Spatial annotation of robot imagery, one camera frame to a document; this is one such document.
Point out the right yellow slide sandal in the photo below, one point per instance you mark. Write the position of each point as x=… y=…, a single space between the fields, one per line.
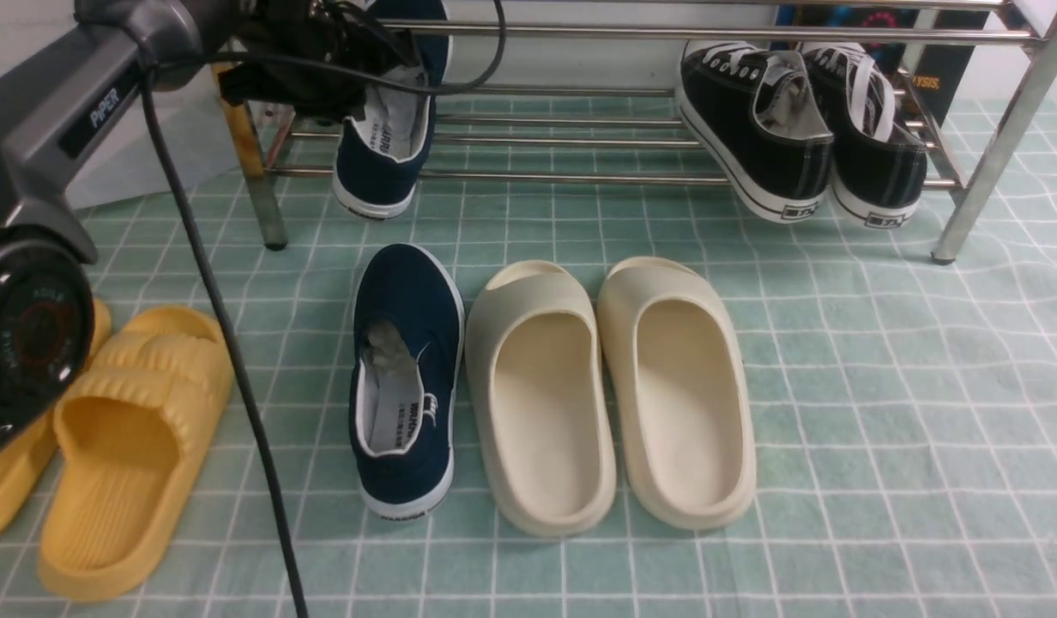
x=134 y=432

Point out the black box behind rack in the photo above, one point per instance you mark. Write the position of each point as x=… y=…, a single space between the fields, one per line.
x=937 y=70

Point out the cream slide sandal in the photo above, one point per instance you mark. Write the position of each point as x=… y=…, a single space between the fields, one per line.
x=533 y=364
x=677 y=371

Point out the navy slip-on shoe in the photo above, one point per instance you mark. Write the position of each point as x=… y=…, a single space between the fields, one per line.
x=385 y=141
x=408 y=323

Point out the green checked floor cloth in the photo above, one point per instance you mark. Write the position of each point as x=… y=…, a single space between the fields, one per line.
x=905 y=413

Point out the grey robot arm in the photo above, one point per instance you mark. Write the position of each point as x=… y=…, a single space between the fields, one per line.
x=57 y=107

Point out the right black canvas sneaker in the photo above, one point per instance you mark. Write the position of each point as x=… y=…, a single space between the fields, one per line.
x=879 y=166

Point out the yellow slide sandal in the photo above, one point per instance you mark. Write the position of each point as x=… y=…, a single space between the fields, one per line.
x=134 y=432
x=5 y=476

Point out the left black canvas sneaker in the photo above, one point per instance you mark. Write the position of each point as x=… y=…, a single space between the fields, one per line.
x=755 y=111

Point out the metal shoe rack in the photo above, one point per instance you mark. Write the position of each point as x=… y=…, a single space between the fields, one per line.
x=478 y=48

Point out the left cream slide sandal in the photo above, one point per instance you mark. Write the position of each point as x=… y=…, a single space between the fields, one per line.
x=533 y=364

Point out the right cream slide sandal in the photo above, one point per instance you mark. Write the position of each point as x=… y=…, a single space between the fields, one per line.
x=677 y=371

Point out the left yellow slide sandal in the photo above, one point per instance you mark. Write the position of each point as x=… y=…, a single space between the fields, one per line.
x=5 y=476

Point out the black canvas sneaker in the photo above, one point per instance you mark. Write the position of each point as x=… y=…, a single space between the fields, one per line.
x=879 y=166
x=755 y=111

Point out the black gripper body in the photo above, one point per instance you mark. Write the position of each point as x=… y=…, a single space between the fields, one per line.
x=299 y=49

